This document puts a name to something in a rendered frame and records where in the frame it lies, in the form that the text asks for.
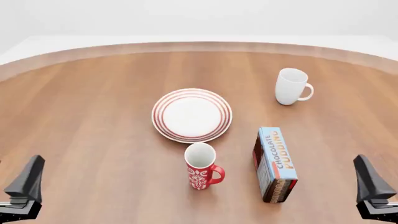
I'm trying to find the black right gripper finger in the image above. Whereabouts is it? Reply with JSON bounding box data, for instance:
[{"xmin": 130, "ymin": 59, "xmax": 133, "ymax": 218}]
[{"xmin": 353, "ymin": 154, "xmax": 397, "ymax": 203}]

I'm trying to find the chocolate pudding box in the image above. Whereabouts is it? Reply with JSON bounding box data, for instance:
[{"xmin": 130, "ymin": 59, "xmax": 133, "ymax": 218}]
[{"xmin": 252, "ymin": 126, "xmax": 299, "ymax": 203}]

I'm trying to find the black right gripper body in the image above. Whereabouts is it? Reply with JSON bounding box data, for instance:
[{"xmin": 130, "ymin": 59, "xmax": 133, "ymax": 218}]
[{"xmin": 356, "ymin": 197, "xmax": 398, "ymax": 223}]

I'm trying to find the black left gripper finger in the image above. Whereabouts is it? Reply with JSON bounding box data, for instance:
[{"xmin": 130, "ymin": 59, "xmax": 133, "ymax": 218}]
[{"xmin": 3, "ymin": 154, "xmax": 46, "ymax": 203}]

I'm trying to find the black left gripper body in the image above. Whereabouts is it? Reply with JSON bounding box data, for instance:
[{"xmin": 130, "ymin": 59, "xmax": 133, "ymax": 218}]
[{"xmin": 0, "ymin": 197, "xmax": 43, "ymax": 222}]

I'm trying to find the white plate with red rings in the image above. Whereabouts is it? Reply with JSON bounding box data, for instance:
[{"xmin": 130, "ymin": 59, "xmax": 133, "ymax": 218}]
[{"xmin": 151, "ymin": 88, "xmax": 233, "ymax": 144}]

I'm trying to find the red mug with white pattern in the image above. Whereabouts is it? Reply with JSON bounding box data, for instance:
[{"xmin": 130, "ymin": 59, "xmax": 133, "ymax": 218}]
[{"xmin": 183, "ymin": 142, "xmax": 226, "ymax": 190}]

